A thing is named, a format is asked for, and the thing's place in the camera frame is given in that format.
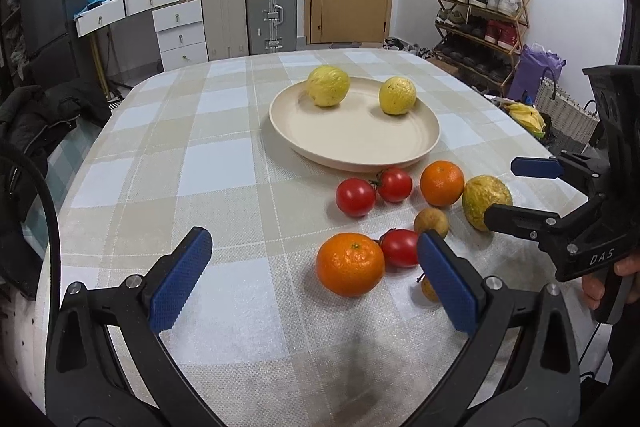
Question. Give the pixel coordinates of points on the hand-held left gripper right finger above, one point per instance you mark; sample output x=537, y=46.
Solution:
x=447, y=289

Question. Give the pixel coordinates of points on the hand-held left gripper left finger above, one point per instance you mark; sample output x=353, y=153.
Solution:
x=182, y=279

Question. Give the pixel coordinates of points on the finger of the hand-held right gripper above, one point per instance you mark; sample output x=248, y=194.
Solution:
x=535, y=167
x=515, y=219

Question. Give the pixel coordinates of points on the brown longan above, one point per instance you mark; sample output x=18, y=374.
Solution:
x=431, y=222
x=429, y=291

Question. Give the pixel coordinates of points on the dull yellow speckled guava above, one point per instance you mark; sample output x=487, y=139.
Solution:
x=480, y=202

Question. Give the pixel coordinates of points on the red tomato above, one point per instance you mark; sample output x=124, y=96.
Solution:
x=400, y=249
x=355, y=197
x=395, y=185

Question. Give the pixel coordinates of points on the small orange mandarin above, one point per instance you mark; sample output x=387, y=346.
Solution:
x=442, y=183

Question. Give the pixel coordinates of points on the large orange mandarin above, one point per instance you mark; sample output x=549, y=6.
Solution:
x=350, y=264

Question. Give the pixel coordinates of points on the beige round plate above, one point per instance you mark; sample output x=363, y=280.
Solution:
x=350, y=134

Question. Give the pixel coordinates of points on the large yellow guava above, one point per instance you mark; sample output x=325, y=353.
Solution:
x=327, y=86

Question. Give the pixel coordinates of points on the person's right hand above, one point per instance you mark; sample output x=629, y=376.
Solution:
x=590, y=293

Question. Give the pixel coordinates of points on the woven basket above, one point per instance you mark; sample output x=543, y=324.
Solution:
x=567, y=112

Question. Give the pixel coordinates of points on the purple bag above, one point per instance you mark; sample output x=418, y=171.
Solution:
x=530, y=72

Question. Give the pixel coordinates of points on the beige checked tablecloth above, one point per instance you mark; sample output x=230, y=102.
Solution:
x=225, y=157

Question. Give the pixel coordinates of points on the wooden shoe rack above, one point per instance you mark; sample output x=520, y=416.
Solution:
x=522, y=14

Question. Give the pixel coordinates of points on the scattered loose shoes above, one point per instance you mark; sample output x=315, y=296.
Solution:
x=405, y=47

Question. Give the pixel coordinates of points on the white desk with drawers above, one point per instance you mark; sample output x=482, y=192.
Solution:
x=177, y=22

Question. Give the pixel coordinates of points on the beige suitcase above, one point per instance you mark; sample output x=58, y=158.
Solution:
x=225, y=14

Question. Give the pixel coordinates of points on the silver suitcase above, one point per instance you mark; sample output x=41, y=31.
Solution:
x=270, y=9

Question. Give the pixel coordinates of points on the dark grey refrigerator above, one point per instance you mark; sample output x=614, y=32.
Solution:
x=55, y=7

